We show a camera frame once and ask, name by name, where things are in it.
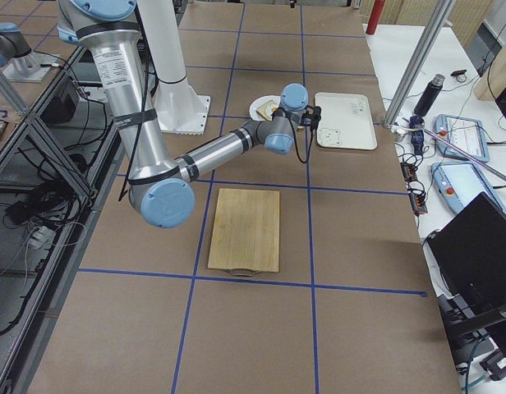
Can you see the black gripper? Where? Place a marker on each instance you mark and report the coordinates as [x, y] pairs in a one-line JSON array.
[[301, 125]]

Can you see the white round plate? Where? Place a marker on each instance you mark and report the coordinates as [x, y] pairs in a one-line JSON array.
[[256, 103]]

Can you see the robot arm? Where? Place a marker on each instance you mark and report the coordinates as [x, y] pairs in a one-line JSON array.
[[137, 53]]

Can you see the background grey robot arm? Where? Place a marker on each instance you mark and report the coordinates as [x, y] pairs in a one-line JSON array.
[[18, 61]]

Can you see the bread slice under egg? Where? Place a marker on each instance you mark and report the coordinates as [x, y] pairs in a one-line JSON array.
[[260, 110]]

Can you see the cream bear serving tray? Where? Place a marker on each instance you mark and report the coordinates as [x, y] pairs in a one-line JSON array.
[[346, 122]]

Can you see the fried egg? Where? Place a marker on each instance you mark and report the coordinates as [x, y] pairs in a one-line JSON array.
[[270, 109]]

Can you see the black water bottle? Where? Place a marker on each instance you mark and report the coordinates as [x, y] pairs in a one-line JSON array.
[[429, 96]]

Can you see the red bottle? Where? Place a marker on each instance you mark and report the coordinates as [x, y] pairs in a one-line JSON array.
[[375, 15]]

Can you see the wooden cutting board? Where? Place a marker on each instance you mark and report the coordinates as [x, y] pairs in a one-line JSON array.
[[246, 233]]

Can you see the upper blue teach pendant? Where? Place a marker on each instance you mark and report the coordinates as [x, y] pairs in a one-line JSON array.
[[465, 133]]

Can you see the blue teach pendant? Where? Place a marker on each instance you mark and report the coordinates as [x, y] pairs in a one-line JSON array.
[[460, 183], [465, 133]]

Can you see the lower blue teach pendant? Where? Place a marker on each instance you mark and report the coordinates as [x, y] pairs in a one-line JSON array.
[[460, 183]]

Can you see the black laptop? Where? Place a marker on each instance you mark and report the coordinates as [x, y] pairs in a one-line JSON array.
[[471, 253]]

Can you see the black monitor stand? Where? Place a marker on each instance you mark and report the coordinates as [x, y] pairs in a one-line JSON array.
[[464, 327]]

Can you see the aluminium frame post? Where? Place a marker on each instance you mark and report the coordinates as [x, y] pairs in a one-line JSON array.
[[430, 33]]

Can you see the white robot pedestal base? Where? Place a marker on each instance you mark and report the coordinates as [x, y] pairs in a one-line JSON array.
[[179, 108]]

